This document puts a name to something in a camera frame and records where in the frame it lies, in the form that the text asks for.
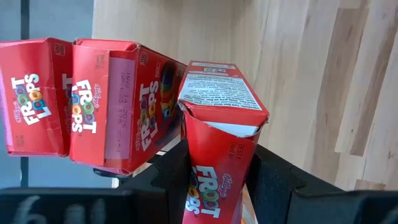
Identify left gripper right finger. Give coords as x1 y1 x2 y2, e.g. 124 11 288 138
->
245 144 398 224

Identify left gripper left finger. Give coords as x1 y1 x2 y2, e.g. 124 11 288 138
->
0 139 190 224

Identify red Froot Loops cereal box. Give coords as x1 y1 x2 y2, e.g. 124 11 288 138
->
0 37 75 157
68 38 188 175
177 60 271 224

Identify orange Mini Wheats cereal box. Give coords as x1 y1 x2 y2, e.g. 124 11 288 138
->
241 183 259 224

